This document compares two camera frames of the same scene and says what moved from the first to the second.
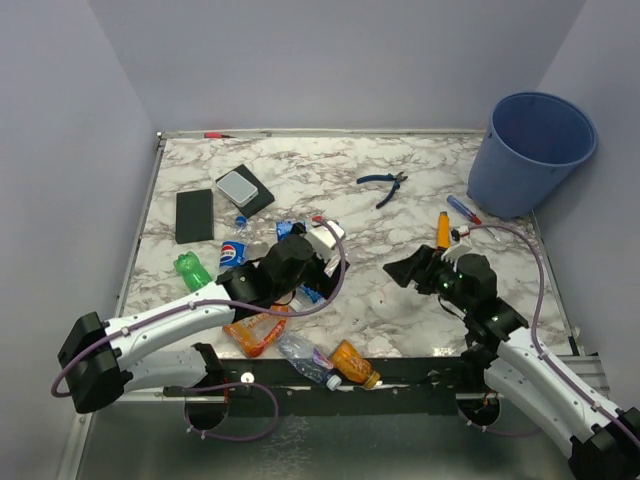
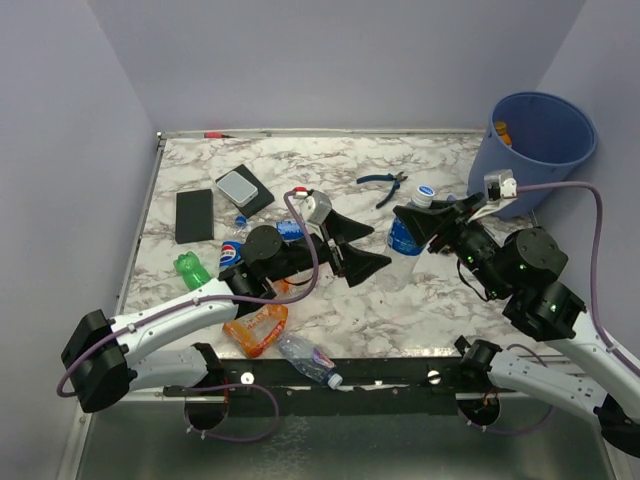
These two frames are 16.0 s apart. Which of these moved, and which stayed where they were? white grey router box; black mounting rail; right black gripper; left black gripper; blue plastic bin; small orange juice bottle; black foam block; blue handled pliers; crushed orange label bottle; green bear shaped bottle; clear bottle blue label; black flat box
Moved: clear bottle blue label; left black gripper; small orange juice bottle; right black gripper
Stayed: black flat box; blue plastic bin; blue handled pliers; green bear shaped bottle; white grey router box; crushed orange label bottle; black foam block; black mounting rail
